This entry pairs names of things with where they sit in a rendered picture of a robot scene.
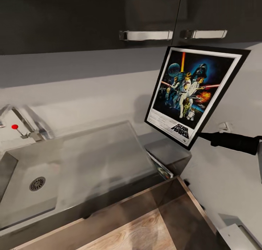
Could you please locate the drop in sink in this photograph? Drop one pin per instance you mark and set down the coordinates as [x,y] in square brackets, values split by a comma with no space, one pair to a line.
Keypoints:
[43,178]

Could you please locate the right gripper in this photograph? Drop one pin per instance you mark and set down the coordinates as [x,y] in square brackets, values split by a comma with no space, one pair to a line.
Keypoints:
[227,140]

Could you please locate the cabinet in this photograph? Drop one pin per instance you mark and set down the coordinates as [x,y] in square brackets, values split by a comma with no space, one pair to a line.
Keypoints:
[49,26]

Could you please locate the poster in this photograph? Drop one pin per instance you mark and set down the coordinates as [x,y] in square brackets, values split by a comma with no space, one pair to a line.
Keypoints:
[192,81]

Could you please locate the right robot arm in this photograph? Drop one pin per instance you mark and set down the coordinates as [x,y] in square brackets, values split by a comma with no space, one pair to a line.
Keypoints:
[226,138]

